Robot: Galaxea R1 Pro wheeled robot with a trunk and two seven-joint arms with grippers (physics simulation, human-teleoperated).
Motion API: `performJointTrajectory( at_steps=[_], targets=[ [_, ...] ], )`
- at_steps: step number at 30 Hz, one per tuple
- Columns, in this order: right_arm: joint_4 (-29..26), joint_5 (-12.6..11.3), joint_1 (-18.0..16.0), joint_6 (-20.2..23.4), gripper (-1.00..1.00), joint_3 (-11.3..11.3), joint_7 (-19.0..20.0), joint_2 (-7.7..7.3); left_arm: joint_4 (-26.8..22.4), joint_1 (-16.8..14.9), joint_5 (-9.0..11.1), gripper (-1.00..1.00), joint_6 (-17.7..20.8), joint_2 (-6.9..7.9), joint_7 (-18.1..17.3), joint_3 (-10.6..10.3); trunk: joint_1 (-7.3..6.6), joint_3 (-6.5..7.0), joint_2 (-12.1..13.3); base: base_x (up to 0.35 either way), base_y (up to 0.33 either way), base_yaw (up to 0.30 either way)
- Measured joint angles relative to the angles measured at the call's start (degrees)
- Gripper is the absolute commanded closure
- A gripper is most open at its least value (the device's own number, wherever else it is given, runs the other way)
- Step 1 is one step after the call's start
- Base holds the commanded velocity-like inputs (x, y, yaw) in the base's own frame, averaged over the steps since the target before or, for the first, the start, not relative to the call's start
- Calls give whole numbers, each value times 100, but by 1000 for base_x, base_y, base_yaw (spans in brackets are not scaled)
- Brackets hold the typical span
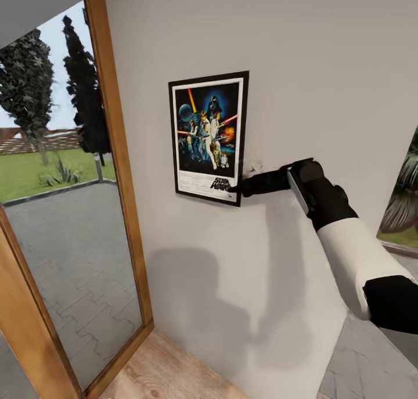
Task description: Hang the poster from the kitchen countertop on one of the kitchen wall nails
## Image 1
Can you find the door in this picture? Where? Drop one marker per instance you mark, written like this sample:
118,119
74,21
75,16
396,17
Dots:
74,297

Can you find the fixed window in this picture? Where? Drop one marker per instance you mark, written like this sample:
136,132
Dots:
364,363

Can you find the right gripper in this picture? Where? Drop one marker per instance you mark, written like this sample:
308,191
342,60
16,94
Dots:
257,184

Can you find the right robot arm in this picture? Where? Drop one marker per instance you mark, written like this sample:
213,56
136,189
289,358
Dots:
373,284

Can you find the poster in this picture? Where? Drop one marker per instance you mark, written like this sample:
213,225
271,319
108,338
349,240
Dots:
208,125

